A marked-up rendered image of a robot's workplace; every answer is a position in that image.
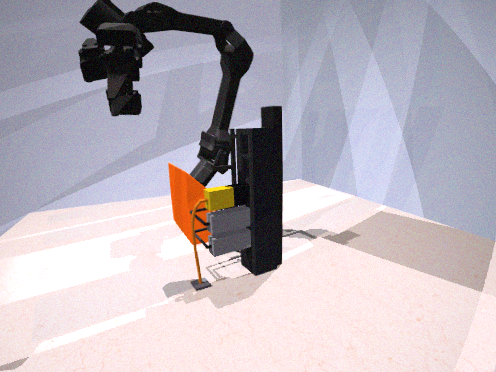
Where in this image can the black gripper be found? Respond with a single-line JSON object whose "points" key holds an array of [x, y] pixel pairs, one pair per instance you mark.
{"points": [[122, 66]]}

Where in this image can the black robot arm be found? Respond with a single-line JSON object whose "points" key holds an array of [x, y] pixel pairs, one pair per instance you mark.
{"points": [[235, 61]]}

